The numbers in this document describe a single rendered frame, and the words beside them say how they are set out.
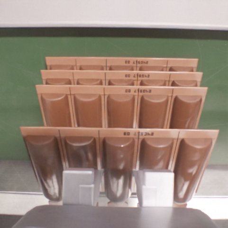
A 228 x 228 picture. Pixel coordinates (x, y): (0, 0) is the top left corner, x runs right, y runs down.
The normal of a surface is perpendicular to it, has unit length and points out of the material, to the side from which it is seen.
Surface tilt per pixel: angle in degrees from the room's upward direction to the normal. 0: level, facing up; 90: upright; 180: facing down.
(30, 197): 55
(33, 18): 90
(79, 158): 2
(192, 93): 2
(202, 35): 2
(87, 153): 29
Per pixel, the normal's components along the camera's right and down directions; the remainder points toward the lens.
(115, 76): -0.03, 0.69
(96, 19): 0.00, -0.72
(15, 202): -0.01, -0.19
